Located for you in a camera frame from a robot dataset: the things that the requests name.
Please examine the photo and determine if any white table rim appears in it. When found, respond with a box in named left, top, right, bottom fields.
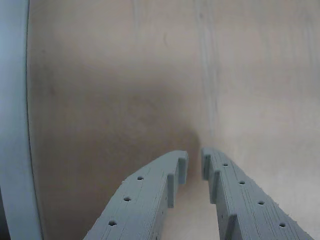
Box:
left=0, top=0, right=44, bottom=240

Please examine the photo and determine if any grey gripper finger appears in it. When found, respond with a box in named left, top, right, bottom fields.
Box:
left=83, top=149, right=190, bottom=240
left=201, top=146, right=316, bottom=240

